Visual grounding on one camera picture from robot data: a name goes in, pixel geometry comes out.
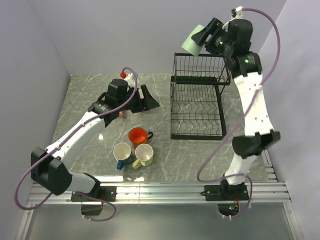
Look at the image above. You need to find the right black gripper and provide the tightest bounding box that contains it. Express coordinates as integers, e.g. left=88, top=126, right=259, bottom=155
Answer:
left=191, top=18, right=234, bottom=58

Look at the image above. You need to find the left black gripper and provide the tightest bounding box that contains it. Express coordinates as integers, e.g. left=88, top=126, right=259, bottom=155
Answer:
left=118, top=84, right=160, bottom=114

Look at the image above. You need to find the pale green cup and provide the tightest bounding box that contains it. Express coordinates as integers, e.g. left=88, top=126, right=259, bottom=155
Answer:
left=181, top=24, right=205, bottom=57

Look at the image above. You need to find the orange mug black handle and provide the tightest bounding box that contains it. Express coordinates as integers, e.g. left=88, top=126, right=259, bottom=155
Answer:
left=128, top=127, right=154, bottom=149

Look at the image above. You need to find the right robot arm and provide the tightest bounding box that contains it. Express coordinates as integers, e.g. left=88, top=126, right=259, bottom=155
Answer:
left=190, top=18, right=281, bottom=200

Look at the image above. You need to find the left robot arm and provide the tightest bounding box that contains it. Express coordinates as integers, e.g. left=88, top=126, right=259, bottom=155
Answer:
left=30, top=79, right=160, bottom=201

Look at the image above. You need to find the yellow faceted mug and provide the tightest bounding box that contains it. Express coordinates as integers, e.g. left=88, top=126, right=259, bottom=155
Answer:
left=132, top=143, right=154, bottom=169

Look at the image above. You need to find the blue faceted mug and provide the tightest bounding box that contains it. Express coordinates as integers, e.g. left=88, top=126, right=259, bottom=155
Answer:
left=113, top=142, right=134, bottom=170

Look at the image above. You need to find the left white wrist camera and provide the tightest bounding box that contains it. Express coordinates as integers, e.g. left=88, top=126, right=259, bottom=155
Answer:
left=120, top=72, right=136, bottom=88

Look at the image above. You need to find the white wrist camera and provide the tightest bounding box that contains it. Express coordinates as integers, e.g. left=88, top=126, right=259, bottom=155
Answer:
left=222, top=6, right=244, bottom=30
left=120, top=72, right=136, bottom=88

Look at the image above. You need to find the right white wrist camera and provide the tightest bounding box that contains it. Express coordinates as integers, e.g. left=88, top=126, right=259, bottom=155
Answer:
left=222, top=6, right=244, bottom=30

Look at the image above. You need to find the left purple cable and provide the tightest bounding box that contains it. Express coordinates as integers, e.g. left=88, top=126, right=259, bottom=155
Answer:
left=14, top=66, right=141, bottom=223

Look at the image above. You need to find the purple cable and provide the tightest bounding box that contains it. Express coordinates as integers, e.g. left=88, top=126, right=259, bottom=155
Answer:
left=14, top=66, right=141, bottom=223
left=196, top=7, right=281, bottom=220

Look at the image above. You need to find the black wire dish rack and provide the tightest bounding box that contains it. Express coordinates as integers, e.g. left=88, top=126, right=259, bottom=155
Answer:
left=170, top=53, right=231, bottom=141

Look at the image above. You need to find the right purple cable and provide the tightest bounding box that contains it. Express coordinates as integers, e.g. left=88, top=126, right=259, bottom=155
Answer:
left=196, top=7, right=281, bottom=220

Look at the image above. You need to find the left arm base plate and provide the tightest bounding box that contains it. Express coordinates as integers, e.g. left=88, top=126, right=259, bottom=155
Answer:
left=70, top=186, right=117, bottom=202

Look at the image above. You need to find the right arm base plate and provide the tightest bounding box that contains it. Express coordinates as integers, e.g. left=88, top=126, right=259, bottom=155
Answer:
left=200, top=184, right=249, bottom=201

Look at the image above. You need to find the aluminium side rail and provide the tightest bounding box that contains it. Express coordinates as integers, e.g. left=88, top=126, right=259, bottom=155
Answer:
left=238, top=74, right=278, bottom=181

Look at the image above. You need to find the aluminium front rail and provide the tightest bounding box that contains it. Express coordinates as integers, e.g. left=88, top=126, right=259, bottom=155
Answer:
left=27, top=182, right=291, bottom=206

